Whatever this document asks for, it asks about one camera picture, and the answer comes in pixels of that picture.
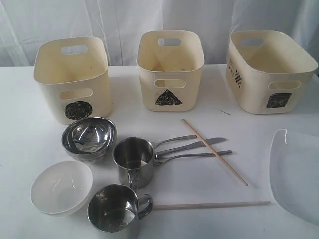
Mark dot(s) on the steel fork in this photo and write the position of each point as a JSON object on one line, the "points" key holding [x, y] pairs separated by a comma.
{"points": [[159, 160], [188, 137]]}

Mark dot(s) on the stainless steel bowl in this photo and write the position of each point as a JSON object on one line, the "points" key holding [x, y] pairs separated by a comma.
{"points": [[90, 140]]}

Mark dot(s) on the wooden chopstick diagonal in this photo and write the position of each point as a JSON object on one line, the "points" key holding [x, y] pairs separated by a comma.
{"points": [[214, 151]]}

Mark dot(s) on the wooden chopstick horizontal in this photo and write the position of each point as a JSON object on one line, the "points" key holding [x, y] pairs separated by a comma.
{"points": [[209, 205]]}

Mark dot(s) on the steel table knife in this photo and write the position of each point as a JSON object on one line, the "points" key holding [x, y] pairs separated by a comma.
{"points": [[195, 145]]}

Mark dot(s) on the cream bin with triangle mark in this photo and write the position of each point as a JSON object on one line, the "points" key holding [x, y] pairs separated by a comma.
{"points": [[170, 66]]}

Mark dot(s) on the cream bin with circle mark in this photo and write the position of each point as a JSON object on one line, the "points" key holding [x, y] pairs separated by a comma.
{"points": [[73, 76]]}

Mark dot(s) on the cream bin with square mark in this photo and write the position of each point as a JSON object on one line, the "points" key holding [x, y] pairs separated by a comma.
{"points": [[267, 71]]}

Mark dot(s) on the white square plate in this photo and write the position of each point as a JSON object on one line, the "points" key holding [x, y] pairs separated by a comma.
{"points": [[294, 173]]}

